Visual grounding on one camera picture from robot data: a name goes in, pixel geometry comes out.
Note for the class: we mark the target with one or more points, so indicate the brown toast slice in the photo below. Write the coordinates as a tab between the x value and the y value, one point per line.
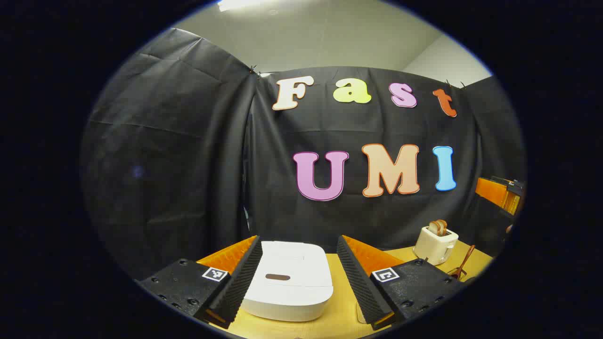
443	227
434	229

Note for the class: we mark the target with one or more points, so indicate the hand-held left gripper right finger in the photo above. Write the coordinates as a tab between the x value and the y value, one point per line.
358	278

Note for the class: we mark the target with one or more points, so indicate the white rice cooker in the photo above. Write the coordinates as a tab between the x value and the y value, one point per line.
292	282

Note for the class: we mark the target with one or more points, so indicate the brown wooden spoon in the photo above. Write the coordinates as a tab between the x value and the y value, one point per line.
467	258

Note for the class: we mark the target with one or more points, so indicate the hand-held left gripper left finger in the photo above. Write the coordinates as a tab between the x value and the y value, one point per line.
242	278

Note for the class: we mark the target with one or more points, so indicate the white toaster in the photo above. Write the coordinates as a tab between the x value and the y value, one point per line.
434	249

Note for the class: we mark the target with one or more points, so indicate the black backdrop cloth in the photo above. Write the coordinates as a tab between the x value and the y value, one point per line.
188	165

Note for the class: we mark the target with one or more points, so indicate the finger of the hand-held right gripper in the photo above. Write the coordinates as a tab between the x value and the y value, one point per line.
490	190

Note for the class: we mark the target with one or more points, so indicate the white rice container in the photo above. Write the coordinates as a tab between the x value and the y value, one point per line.
360	314

